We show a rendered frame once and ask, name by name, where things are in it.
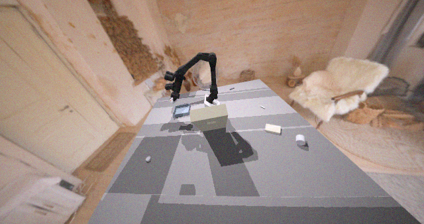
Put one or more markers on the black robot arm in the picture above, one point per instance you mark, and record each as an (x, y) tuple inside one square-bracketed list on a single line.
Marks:
[(179, 73)]

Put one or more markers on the beige service panel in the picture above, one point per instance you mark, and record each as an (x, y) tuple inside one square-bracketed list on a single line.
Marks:
[(209, 118)]

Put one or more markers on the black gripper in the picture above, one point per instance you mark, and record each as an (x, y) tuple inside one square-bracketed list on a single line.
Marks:
[(175, 94)]

